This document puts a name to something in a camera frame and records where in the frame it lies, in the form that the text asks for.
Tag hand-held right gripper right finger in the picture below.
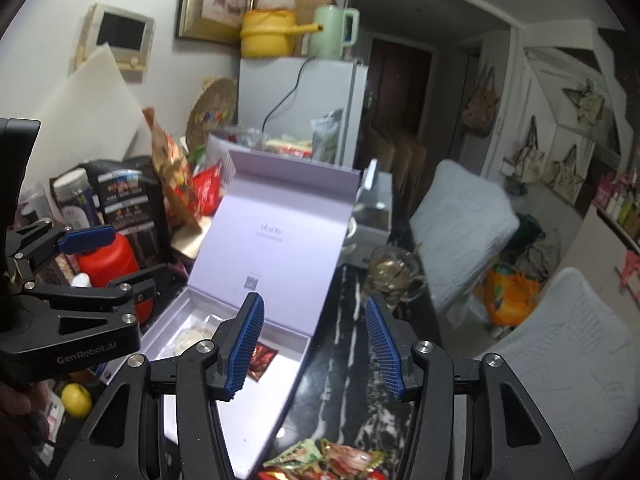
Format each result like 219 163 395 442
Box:
364 296 581 480

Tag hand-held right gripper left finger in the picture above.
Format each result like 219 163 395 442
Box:
55 292 265 480

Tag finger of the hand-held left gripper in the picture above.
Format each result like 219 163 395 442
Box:
0 264 173 386
7 225 118 286

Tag lilac gift box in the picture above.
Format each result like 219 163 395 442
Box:
135 146 362 480

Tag small dark red packet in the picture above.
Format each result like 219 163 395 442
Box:
247 344 278 383

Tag red plastic jar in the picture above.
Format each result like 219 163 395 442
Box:
75 232 157 326

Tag purple label jar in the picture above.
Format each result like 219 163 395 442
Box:
50 167 103 231

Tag clear plastic bag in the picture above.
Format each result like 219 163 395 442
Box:
167 312 223 358

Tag black printed bag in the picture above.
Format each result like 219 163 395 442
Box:
80 157 168 271

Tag glass cup with cartoon print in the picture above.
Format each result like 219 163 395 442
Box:
365 246 426 311

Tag white foam board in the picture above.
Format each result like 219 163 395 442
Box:
30 42 146 181

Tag brown paper snack bag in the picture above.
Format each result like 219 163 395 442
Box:
142 107 203 231

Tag orange red snack packet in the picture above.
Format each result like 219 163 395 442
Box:
320 439 386 480

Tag red snack bag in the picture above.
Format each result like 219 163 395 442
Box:
192 165 223 218

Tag yellow lemon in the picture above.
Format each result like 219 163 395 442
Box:
61 382 94 418

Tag orange plastic bag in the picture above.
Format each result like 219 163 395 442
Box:
484 265 541 326

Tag white leaf pattern chair cushion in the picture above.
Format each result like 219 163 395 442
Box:
407 160 521 311
475 267 636 471

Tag white cardboard box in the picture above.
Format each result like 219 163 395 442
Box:
350 170 396 266

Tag woven straw tray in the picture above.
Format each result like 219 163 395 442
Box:
185 76 240 153

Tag pile of clothes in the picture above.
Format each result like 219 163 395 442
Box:
510 212 563 281

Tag clear food container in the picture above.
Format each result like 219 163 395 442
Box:
210 127 271 153

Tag brown cardboard sheets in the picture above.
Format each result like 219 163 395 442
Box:
365 127 428 196

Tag yellow food packets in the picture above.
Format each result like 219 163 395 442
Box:
264 132 315 158

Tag green snack bag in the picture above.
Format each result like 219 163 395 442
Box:
310 109 346 163

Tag hanging canvas tote bag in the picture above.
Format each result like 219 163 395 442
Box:
502 115 548 183
562 80 608 126
542 145 596 206

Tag dark wooden door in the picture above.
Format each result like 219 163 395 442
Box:
367 37 433 133

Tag pink plastic item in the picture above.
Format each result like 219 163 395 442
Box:
617 250 640 306

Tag brown hanging tote bag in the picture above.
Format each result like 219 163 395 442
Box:
460 60 501 138

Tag white refrigerator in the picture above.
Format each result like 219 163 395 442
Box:
237 56 371 168

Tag yellow enamel pot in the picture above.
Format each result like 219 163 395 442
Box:
239 9 323 58

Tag row of bottles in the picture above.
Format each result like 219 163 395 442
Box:
595 170 640 241

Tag green mug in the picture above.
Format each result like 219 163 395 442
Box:
307 5 361 62

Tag brown cardboard box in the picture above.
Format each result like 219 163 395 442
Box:
287 0 335 56

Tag wall intercom panel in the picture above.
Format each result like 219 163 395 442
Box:
70 2 156 83

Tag black power cable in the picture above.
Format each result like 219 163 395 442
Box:
262 57 313 133

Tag gold picture frame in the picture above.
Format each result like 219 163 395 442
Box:
175 0 258 46

